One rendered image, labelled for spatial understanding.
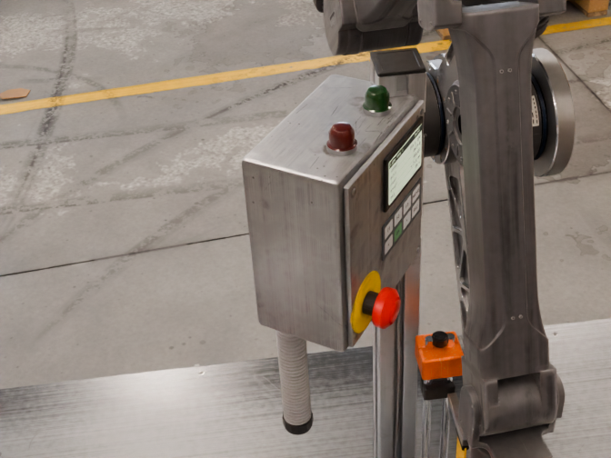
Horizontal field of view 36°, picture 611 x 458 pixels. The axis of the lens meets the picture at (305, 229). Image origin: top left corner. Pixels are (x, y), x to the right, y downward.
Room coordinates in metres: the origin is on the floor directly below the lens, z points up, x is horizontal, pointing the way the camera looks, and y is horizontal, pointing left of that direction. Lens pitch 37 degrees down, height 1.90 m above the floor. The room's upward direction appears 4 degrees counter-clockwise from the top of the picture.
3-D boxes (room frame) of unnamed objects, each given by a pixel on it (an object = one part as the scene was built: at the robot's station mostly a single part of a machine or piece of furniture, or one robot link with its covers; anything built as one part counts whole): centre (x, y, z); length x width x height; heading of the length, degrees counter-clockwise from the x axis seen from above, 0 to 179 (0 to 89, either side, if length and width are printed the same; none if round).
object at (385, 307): (0.65, -0.06, 1.33); 0.04 x 0.03 x 0.04; 149
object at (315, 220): (0.72, -0.03, 1.38); 0.17 x 0.10 x 0.19; 149
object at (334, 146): (0.68, -0.04, 1.49); 0.03 x 0.03 x 0.02
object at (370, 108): (0.74, -0.07, 1.49); 0.03 x 0.03 x 0.02
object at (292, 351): (0.73, 0.02, 1.18); 0.04 x 0.04 x 0.21
